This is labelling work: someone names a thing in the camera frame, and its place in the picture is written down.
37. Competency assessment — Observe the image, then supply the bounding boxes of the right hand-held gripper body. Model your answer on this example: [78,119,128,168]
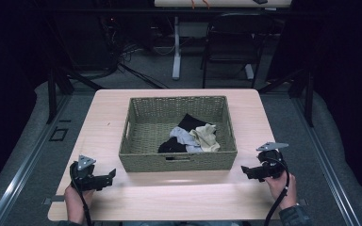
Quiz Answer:
[253,141,289,182]

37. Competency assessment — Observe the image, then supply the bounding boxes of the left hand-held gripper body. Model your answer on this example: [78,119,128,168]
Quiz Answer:
[69,154,108,192]

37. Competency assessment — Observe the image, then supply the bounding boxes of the person's right hand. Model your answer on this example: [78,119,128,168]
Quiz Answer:
[263,170,298,211]

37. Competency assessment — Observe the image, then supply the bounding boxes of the person's left hand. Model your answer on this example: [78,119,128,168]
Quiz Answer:
[63,183,95,225]

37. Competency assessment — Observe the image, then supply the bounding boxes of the beige sock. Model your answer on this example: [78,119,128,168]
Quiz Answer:
[189,122,222,153]

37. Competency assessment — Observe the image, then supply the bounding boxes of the green woven basket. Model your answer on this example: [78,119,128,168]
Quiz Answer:
[118,95,239,173]

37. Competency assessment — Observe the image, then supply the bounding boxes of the black sock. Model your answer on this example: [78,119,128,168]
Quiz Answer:
[156,137,188,154]
[177,113,209,133]

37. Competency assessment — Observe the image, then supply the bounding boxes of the grey sock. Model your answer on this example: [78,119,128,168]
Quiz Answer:
[169,125,204,154]

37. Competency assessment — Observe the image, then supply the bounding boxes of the black metal stand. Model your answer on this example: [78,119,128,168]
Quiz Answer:
[257,67,316,128]
[45,66,106,125]

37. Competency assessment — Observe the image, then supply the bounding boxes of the black folding chair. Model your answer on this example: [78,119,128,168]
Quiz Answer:
[200,12,276,89]

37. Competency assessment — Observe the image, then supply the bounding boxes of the white desk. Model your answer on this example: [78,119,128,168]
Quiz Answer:
[153,0,293,81]

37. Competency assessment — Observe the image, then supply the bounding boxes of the left hand-held gripper black cable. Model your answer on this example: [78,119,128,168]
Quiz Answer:
[70,162,93,226]

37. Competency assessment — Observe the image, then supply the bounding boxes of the hand-held gripper black cable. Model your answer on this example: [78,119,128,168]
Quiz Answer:
[70,162,93,226]
[263,156,291,226]

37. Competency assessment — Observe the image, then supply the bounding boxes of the right hand-held gripper black cable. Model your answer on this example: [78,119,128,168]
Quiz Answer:
[263,156,291,226]

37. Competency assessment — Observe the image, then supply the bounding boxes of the floor socket frame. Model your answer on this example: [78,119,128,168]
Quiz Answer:
[48,125,70,142]

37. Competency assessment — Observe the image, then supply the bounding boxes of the metal floor rail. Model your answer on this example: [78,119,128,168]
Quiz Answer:
[290,93,362,226]
[0,93,74,226]

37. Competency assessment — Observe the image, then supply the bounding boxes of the black floor cables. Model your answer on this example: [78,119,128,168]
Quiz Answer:
[105,15,171,90]

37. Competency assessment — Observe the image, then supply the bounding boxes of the orange cable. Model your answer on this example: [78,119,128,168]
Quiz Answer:
[189,0,211,9]

